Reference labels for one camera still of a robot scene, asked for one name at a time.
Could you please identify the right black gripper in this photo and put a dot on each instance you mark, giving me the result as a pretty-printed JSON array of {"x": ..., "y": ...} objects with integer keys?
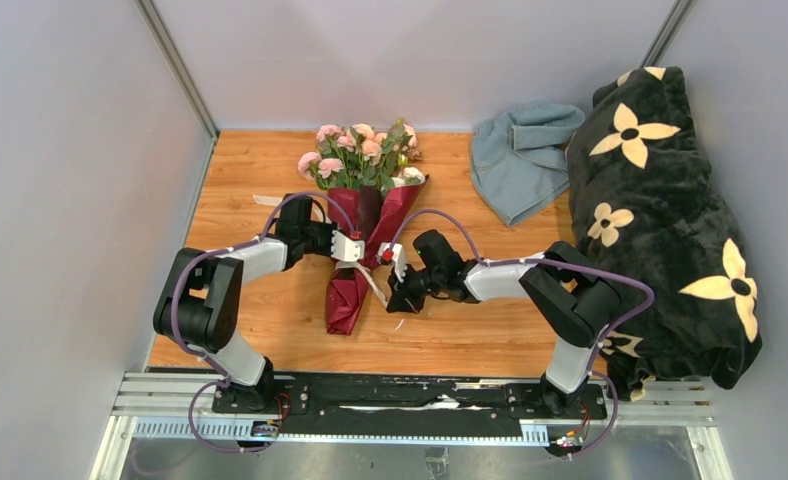
[{"x": 403, "y": 299}]

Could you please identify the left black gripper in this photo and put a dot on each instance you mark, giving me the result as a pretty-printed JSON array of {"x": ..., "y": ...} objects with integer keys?
[{"x": 328, "y": 228}]

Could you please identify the cream printed ribbon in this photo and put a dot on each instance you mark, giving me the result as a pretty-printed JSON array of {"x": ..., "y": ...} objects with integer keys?
[{"x": 320, "y": 214}]

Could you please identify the dark red wrapping paper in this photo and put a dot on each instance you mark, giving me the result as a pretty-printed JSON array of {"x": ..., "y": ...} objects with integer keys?
[{"x": 377, "y": 216}]

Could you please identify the pink rose stem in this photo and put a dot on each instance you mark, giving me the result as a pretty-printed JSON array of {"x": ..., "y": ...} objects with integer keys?
[{"x": 345, "y": 157}]

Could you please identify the white rose stem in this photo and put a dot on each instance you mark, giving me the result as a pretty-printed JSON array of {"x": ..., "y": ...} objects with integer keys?
[{"x": 409, "y": 176}]

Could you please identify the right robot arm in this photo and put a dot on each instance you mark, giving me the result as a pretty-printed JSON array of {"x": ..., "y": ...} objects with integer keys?
[{"x": 576, "y": 303}]

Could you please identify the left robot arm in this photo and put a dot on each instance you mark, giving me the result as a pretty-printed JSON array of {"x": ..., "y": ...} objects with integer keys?
[{"x": 198, "y": 308}]

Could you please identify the blue towel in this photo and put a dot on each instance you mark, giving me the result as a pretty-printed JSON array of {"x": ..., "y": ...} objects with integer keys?
[{"x": 517, "y": 164}]

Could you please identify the black flower-pattern blanket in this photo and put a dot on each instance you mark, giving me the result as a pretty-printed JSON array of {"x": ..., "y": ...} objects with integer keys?
[{"x": 643, "y": 205}]

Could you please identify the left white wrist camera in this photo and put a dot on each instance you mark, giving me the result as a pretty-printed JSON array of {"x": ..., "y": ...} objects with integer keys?
[{"x": 346, "y": 249}]

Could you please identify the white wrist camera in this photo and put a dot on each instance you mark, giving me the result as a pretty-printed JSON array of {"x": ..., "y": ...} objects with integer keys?
[
  {"x": 346, "y": 249},
  {"x": 392, "y": 254}
]

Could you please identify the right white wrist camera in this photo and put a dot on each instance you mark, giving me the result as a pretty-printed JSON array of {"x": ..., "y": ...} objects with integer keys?
[{"x": 392, "y": 254}]

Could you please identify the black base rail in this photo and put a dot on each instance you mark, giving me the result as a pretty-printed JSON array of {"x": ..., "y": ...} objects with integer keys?
[{"x": 377, "y": 406}]

